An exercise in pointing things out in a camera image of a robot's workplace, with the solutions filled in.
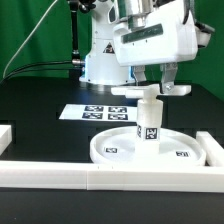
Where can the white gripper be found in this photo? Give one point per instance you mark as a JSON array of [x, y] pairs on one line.
[[168, 36]]

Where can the white cross-shaped table base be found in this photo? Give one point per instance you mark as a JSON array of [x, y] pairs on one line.
[[150, 92]]

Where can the white round table top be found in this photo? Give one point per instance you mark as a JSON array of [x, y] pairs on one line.
[[163, 148]]

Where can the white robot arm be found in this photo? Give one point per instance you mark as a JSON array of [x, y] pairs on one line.
[[102, 68]]

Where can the white sheet with markers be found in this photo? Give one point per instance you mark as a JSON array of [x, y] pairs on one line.
[[99, 113]]

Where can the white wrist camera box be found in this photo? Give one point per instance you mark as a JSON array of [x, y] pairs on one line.
[[203, 34]]

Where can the white U-shaped frame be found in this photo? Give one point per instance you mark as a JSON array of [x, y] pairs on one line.
[[92, 176]]

